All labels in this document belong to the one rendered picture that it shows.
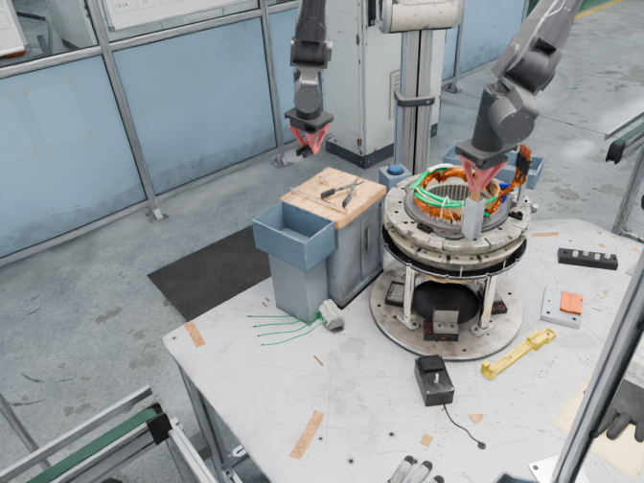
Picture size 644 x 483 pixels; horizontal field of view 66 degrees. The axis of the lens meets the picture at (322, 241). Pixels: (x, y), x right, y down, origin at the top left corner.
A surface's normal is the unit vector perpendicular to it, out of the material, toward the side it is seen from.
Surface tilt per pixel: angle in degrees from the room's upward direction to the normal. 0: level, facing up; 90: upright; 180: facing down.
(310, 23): 113
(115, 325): 0
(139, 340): 0
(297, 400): 0
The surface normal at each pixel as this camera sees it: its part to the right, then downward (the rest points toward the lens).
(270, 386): -0.06, -0.80
